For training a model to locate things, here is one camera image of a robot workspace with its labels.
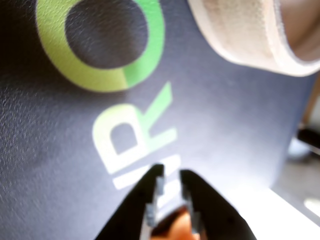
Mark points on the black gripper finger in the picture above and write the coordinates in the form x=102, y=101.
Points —
x=215, y=207
x=130, y=212

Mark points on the orange plush toy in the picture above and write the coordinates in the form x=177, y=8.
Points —
x=175, y=226

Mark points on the round wooden box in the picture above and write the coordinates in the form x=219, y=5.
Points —
x=240, y=30

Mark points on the dark blue logo mat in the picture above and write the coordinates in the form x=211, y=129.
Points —
x=62, y=140

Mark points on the black stand foot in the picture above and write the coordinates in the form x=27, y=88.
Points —
x=310, y=140

